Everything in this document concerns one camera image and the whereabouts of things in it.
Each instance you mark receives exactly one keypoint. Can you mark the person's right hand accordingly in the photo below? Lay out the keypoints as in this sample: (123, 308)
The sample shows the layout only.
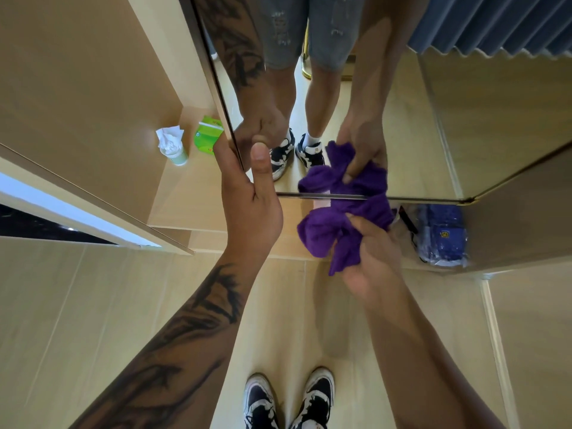
(380, 268)

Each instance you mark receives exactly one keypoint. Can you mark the person's left hand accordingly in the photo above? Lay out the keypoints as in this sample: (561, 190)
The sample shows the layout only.
(250, 223)

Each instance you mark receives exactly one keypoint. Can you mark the purple cleaning cloth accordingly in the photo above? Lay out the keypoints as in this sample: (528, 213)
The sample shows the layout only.
(326, 232)

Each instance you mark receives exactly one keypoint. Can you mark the pull-out wardrobe mirror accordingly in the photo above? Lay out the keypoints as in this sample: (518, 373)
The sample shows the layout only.
(491, 129)

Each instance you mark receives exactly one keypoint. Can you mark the person's right forearm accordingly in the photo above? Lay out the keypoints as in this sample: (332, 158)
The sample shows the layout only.
(424, 375)

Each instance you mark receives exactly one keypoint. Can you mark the person's left forearm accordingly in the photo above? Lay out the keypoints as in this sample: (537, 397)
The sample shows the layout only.
(178, 352)

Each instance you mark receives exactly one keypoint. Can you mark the person's right black-white sneaker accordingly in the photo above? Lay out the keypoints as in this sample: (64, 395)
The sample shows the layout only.
(317, 397)

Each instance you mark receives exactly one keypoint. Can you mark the person's black-white sneaker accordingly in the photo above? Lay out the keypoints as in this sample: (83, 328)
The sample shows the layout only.
(259, 404)
(317, 397)

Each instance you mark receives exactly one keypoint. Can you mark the person's left black-white sneaker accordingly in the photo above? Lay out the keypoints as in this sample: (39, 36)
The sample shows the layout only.
(259, 404)

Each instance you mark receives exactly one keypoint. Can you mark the light wooden wardrobe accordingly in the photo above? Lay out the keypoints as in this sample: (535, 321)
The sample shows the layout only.
(89, 84)

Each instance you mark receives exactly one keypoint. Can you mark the blue plastic bag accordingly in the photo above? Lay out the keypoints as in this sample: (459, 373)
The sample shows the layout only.
(442, 236)

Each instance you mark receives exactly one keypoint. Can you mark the green tissue packet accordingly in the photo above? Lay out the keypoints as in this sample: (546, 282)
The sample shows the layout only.
(208, 136)

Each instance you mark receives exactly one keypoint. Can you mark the paper cup with tissue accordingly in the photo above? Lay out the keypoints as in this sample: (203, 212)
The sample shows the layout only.
(172, 145)

